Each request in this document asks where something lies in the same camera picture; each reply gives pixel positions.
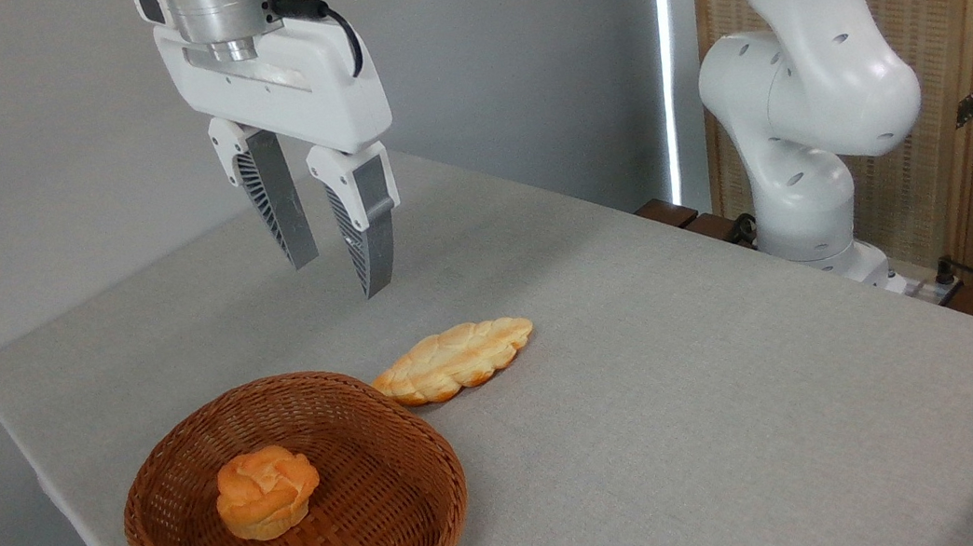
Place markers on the white gripper body block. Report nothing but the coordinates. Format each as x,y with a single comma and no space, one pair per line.
312,89

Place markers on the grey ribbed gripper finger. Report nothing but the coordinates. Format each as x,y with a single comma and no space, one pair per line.
367,223
279,197

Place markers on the round orange bread roll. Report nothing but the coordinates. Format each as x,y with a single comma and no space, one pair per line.
266,490

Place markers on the long braided bread loaf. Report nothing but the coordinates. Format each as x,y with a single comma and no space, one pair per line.
456,360

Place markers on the brown woven wicker basket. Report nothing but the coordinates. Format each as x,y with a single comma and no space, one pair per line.
370,533

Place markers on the grey fabric tablecloth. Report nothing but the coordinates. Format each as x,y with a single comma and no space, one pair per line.
705,432

